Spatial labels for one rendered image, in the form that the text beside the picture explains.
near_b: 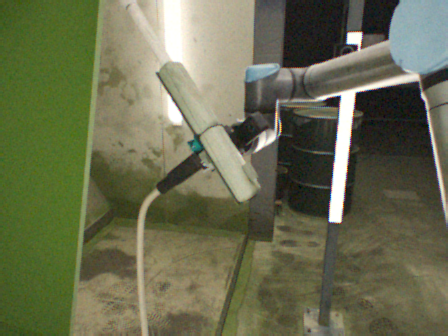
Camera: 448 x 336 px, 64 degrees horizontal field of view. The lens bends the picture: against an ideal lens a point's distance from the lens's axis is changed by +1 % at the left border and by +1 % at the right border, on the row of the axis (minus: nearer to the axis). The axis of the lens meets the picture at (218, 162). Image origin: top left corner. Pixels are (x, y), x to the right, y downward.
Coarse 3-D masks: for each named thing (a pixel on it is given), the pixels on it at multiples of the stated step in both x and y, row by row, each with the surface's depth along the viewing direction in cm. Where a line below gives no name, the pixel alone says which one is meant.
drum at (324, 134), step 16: (304, 128) 291; (320, 128) 282; (352, 128) 283; (304, 144) 294; (320, 144) 285; (352, 144) 288; (304, 160) 297; (320, 160) 289; (352, 160) 294; (288, 176) 322; (304, 176) 300; (320, 176) 292; (352, 176) 300; (288, 192) 329; (304, 192) 303; (320, 192) 296; (352, 192) 309; (304, 208) 307; (320, 208) 300
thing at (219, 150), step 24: (120, 0) 72; (144, 24) 71; (168, 72) 69; (192, 96) 68; (192, 120) 68; (216, 120) 70; (216, 144) 67; (192, 168) 72; (216, 168) 69; (240, 168) 67; (240, 192) 67
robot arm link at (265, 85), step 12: (252, 72) 90; (264, 72) 89; (276, 72) 91; (288, 72) 93; (252, 84) 91; (264, 84) 90; (276, 84) 91; (288, 84) 92; (252, 96) 92; (264, 96) 91; (276, 96) 92; (288, 96) 94; (252, 108) 92; (264, 108) 92; (276, 108) 95
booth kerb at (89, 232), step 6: (108, 210) 282; (102, 216) 273; (108, 216) 282; (96, 222) 265; (102, 222) 274; (108, 222) 282; (90, 228) 258; (96, 228) 266; (102, 228) 274; (84, 234) 251; (90, 234) 258; (84, 240) 251
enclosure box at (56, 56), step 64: (0, 0) 87; (64, 0) 84; (0, 64) 92; (64, 64) 88; (0, 128) 97; (64, 128) 93; (0, 192) 103; (64, 192) 99; (0, 256) 110; (64, 256) 105; (0, 320) 117; (64, 320) 112
